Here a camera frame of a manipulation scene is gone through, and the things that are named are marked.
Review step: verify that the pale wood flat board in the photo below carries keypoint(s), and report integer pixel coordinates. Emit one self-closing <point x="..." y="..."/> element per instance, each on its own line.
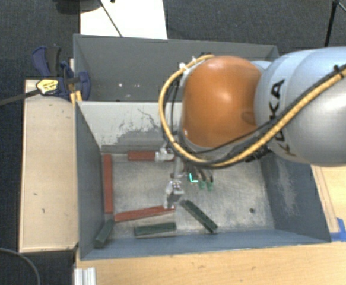
<point x="48" y="171"/>

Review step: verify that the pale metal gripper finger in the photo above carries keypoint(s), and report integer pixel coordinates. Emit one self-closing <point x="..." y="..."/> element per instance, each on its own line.
<point x="177" y="188"/>
<point x="168" y="197"/>

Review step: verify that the black cylinder on white bracket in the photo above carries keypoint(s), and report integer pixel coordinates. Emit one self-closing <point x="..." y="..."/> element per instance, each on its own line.
<point x="256" y="156"/>

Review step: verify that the grey metal bin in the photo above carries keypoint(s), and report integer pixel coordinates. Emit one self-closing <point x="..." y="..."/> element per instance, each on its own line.
<point x="149" y="183"/>

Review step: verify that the red-brown flat block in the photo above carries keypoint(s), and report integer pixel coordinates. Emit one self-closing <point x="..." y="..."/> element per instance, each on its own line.
<point x="108" y="183"/>
<point x="141" y="155"/>
<point x="140" y="214"/>

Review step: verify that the dark green flat block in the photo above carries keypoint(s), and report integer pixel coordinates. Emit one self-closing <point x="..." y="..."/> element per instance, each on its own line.
<point x="104" y="234"/>
<point x="199" y="216"/>
<point x="155" y="229"/>

